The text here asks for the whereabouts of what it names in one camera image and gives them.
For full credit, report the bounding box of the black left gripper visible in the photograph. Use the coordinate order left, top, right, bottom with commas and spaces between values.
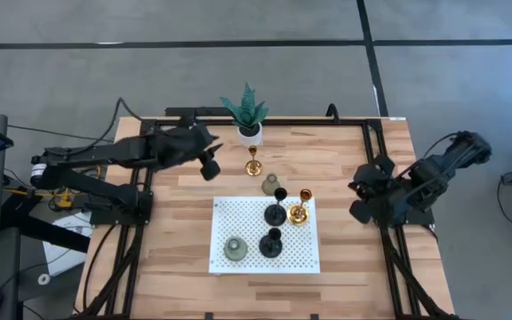
162, 114, 225, 181

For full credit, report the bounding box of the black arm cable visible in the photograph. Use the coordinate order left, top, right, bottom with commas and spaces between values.
60, 97, 144, 152

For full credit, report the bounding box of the white paper sheet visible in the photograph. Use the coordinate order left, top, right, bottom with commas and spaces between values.
42, 212, 93, 277

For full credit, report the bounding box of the tall black candlestick holder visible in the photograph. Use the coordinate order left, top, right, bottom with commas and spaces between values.
263, 187, 289, 227

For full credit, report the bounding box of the tall gold candlestick holder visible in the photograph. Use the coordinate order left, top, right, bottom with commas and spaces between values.
286, 188, 314, 227

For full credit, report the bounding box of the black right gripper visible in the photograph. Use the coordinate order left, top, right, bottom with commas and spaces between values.
348, 154, 397, 225

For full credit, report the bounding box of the short black candlestick holder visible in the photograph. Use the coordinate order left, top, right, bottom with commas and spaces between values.
258, 227, 284, 260

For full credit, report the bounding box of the olive round vase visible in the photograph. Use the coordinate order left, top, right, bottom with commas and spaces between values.
261, 172, 282, 196

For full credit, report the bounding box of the grey-green vase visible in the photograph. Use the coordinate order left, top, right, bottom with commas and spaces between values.
223, 236, 249, 262

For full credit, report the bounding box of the black hook bracket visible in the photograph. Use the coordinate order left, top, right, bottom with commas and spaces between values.
325, 102, 340, 124

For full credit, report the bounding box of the yellow clamp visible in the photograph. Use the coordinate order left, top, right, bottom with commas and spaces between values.
54, 188, 75, 210

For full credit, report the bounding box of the green plant in white pot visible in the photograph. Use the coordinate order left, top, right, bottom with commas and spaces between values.
219, 82, 270, 148

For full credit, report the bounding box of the white perforated metal shelf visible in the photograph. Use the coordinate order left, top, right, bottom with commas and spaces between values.
208, 196, 322, 276

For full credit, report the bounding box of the black desk frame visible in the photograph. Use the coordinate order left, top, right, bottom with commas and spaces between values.
0, 195, 92, 253

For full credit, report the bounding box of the short gold candlestick holder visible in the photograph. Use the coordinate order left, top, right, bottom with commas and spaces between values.
244, 145, 264, 177

